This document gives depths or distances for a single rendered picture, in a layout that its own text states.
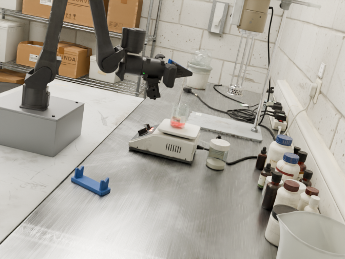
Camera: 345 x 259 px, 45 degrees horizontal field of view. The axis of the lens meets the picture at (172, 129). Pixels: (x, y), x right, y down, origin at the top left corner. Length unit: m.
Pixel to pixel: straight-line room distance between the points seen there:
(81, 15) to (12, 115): 2.41
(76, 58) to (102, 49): 2.35
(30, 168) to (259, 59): 2.84
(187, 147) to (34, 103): 0.45
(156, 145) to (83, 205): 0.38
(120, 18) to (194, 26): 0.66
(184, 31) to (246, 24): 2.13
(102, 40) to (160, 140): 0.33
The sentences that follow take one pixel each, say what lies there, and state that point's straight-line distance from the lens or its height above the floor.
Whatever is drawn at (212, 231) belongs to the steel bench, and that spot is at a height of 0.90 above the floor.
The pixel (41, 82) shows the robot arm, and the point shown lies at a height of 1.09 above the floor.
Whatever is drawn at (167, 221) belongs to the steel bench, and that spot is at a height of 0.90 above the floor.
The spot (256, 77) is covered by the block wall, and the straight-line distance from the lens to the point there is 3.70.
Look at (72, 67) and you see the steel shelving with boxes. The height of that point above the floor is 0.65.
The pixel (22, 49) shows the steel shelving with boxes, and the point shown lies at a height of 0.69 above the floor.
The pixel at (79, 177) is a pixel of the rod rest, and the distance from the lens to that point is 1.04.
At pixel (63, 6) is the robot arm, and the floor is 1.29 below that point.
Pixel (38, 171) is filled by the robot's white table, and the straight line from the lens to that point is 1.07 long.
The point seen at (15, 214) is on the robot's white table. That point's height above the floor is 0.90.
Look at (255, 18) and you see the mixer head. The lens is 1.57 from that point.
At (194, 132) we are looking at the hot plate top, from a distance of 1.25.
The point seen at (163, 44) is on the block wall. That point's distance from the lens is 3.71.
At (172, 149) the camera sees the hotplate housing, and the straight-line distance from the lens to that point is 1.23.
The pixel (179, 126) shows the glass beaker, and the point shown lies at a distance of 1.24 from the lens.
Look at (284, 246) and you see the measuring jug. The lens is 0.72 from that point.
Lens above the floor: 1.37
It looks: 18 degrees down
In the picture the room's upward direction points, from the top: 11 degrees clockwise
